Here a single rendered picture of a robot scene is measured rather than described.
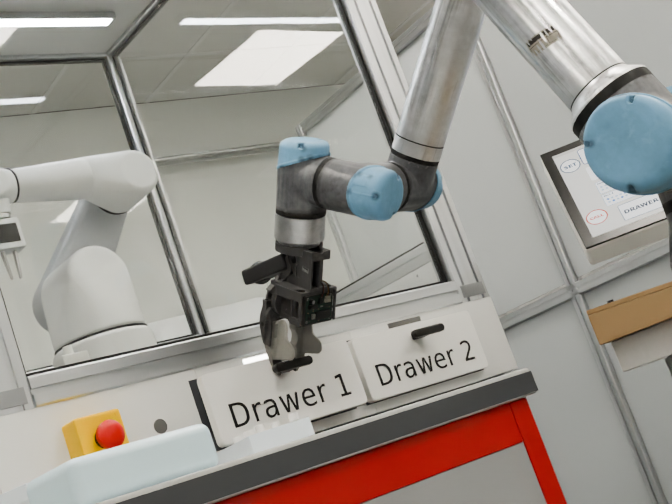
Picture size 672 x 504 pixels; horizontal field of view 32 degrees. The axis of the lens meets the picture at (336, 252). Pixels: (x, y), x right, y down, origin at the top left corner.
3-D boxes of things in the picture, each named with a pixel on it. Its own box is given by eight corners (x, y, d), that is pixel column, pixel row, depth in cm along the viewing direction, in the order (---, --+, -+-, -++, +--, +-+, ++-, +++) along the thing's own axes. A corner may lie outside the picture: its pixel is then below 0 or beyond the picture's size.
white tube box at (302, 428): (319, 446, 140) (309, 416, 141) (258, 466, 136) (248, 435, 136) (280, 463, 150) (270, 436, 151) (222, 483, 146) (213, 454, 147)
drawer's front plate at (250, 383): (368, 402, 188) (346, 338, 190) (224, 446, 169) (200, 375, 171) (362, 405, 189) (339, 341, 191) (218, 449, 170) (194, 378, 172)
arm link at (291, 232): (264, 211, 172) (306, 205, 177) (263, 240, 173) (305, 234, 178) (297, 222, 166) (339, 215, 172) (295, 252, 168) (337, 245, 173)
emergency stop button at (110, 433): (130, 443, 156) (122, 415, 157) (104, 450, 154) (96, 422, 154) (121, 448, 158) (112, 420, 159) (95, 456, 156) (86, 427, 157)
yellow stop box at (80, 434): (137, 455, 159) (121, 405, 160) (90, 469, 154) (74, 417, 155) (120, 464, 162) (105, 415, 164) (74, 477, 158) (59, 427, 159)
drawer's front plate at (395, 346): (489, 366, 210) (468, 309, 212) (373, 401, 191) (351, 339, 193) (483, 369, 211) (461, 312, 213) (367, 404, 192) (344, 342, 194)
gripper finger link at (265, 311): (262, 347, 174) (270, 290, 173) (255, 344, 175) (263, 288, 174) (286, 345, 177) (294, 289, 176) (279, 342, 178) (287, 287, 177)
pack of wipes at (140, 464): (172, 487, 113) (158, 443, 113) (225, 464, 106) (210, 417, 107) (33, 531, 102) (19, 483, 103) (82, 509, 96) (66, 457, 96)
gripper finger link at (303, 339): (313, 380, 177) (311, 324, 174) (289, 368, 181) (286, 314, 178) (329, 373, 179) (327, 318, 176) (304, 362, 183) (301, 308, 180)
